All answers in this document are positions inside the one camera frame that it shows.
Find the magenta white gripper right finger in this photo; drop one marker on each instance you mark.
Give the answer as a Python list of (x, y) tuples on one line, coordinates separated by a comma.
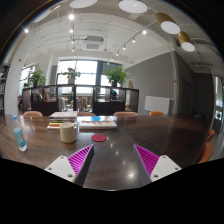
[(153, 167)]

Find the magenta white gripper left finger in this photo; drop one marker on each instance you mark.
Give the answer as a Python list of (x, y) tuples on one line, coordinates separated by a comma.
[(73, 168)]

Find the clear water bottle blue label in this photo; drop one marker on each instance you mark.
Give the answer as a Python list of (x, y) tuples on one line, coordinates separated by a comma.
[(17, 129)]

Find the red round coaster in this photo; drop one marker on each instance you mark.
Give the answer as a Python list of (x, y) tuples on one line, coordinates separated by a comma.
[(98, 138)]

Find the cream ceramic cup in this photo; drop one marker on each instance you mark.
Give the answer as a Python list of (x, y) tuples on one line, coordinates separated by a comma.
[(67, 133)]

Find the large flat white book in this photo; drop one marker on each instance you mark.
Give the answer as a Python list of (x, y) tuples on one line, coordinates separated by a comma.
[(97, 122)]

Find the stack of books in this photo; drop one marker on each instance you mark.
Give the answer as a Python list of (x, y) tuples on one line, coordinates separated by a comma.
[(57, 118)]

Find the orange chair centre left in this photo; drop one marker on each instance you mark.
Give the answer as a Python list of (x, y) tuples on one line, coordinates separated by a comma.
[(85, 114)]

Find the orange chair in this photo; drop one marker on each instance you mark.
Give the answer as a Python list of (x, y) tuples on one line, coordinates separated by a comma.
[(85, 114), (208, 148), (124, 113), (33, 114), (155, 113)]

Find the orange chair right side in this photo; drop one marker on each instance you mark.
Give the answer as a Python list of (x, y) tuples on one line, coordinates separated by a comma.
[(208, 148)]

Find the orange chair far right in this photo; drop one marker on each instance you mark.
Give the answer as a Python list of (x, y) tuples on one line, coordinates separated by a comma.
[(155, 113)]

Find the orange chair centre right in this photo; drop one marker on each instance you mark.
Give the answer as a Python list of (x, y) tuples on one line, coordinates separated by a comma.
[(124, 113)]

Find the orange chair far left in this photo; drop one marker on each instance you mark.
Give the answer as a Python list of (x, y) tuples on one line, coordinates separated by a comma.
[(33, 114)]

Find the dark wooden shelf unit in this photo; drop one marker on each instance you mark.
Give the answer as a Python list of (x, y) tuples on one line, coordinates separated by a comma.
[(100, 100)]

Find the middle potted green plant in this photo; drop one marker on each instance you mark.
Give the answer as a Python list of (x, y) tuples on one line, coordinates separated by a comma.
[(72, 74)]

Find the potted green plant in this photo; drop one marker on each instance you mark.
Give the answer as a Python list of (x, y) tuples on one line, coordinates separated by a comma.
[(37, 78), (116, 76), (72, 74)]

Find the left potted green plant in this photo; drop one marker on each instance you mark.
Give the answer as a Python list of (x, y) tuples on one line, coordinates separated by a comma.
[(37, 78)]

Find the right potted green plant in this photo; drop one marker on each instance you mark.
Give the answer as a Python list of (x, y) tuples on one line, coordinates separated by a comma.
[(116, 76)]

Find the ceiling air conditioner unit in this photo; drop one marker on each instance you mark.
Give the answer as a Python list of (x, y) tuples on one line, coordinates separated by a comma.
[(93, 43)]

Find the gold round pendant lamp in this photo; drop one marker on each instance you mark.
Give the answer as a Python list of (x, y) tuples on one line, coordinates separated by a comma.
[(167, 24)]

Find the white round ceiling lamp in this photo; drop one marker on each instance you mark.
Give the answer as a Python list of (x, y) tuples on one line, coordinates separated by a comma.
[(132, 6)]

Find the white board against wall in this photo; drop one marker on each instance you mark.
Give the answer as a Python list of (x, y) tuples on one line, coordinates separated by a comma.
[(160, 104)]

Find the left wall bookshelf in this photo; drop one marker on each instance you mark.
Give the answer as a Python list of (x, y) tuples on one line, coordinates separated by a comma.
[(4, 69)]

